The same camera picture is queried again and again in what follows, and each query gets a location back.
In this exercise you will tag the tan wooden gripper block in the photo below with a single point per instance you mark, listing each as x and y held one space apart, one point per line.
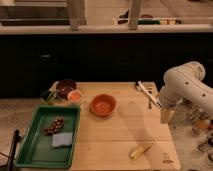
166 115

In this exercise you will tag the yellow banana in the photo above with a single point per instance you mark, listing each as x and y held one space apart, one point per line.
139 150

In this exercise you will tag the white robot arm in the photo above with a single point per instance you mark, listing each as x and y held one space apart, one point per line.
185 81

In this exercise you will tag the red bowl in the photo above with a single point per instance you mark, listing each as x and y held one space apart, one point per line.
102 105

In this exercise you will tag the clutter on floor right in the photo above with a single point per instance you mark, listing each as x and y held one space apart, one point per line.
201 124

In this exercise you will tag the wooden cutting board table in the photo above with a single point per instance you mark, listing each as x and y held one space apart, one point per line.
104 143

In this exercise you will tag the small orange cup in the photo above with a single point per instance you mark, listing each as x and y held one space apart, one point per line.
74 96

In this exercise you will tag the items on back shelf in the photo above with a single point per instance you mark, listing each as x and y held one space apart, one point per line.
146 19

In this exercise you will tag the grey blue sponge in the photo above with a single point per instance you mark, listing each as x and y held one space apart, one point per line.
62 139

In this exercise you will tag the dark red grape bunch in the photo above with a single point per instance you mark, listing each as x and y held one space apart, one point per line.
55 127

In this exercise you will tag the green vegetable toy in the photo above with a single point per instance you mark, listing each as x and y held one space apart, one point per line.
49 97

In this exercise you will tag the green plastic tray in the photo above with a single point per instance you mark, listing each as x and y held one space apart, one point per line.
36 150

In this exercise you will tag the black stand left edge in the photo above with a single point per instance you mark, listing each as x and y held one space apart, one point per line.
15 140

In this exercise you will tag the right wooden post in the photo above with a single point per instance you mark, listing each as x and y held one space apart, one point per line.
134 13

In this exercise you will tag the wooden post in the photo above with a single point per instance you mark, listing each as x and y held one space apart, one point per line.
76 12
134 13

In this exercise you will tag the left wooden post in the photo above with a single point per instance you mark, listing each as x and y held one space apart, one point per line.
76 12

